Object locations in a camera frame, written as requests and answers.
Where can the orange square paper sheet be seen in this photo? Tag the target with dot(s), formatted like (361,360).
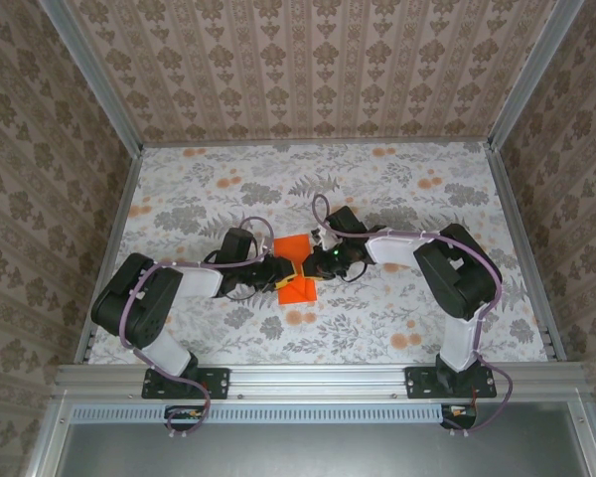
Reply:
(290,248)

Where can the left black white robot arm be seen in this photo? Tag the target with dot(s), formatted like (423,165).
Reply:
(144,303)

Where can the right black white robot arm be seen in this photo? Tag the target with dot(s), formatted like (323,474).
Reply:
(457,278)

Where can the grey metal sheet panel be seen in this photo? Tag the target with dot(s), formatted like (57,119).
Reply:
(328,452)

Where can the floral patterned table cover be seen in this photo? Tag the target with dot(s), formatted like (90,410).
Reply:
(328,328)

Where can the small black connector box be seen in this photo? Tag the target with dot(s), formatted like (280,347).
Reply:
(459,420)
(184,420)

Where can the aluminium front frame beam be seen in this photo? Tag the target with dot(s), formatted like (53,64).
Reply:
(318,380)

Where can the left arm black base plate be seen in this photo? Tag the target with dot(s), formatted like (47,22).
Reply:
(218,382)

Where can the aluminium back rail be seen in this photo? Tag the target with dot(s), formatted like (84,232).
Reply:
(313,143)

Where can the aluminium side rail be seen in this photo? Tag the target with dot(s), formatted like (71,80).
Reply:
(121,208)
(522,248)

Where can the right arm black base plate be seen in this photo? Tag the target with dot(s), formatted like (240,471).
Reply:
(417,382)

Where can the aluminium corner post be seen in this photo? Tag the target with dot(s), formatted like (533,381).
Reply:
(536,74)
(92,79)

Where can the aluminium lower frame bar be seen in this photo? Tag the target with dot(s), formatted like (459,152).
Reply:
(590,447)
(47,447)

